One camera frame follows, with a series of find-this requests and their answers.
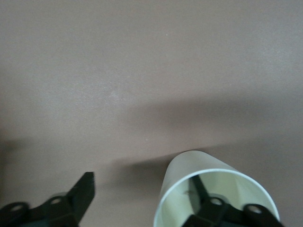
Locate white plastic cup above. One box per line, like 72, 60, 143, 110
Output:
153, 151, 281, 227

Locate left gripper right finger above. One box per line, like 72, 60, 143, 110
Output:
182, 176, 286, 227

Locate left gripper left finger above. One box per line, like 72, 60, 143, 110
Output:
0, 172, 97, 227

